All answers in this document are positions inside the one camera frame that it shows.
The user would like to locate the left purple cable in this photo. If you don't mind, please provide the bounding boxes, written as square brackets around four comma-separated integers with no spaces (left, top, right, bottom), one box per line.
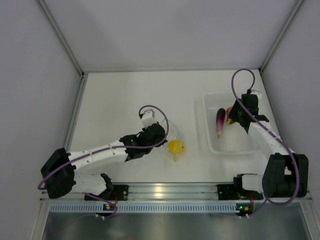
[37,104,171,191]

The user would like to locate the clear zip top bag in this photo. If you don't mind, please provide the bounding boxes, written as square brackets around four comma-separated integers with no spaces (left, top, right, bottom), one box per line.
[160,120,186,163]

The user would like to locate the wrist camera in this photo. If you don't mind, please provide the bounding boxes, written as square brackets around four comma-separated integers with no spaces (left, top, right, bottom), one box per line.
[246,89,262,100]
[139,109,157,128]

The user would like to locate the green fake lettuce leaf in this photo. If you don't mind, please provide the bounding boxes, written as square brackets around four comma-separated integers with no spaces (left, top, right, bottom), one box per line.
[225,106,237,127]

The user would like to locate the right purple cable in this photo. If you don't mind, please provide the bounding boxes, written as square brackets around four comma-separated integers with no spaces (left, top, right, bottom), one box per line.
[231,68,301,206]

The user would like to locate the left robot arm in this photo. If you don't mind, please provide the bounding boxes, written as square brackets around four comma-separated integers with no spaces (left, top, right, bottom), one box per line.
[39,122,169,201]

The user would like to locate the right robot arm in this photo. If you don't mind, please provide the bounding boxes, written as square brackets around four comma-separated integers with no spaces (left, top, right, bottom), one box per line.
[229,92,309,199]

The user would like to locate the purple cable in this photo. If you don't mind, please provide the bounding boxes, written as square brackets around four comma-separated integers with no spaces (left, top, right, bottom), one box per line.
[231,68,301,206]
[37,104,171,191]

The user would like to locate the clear plastic basket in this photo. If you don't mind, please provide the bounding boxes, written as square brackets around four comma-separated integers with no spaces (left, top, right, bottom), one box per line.
[193,93,261,156]

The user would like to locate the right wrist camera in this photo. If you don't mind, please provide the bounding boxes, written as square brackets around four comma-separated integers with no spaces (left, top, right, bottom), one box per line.
[246,89,262,100]

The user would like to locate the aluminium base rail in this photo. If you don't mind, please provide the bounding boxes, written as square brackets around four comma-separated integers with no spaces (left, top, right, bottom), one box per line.
[39,181,312,202]

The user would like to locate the purple fake eggplant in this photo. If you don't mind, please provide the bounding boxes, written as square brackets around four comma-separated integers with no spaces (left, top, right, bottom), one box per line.
[216,108,226,138]

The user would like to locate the white slotted cable duct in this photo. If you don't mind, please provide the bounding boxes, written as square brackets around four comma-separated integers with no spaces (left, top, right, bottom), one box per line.
[49,202,252,214]

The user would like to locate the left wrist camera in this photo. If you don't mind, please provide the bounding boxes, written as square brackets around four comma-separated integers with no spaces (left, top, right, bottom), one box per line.
[139,109,157,128]

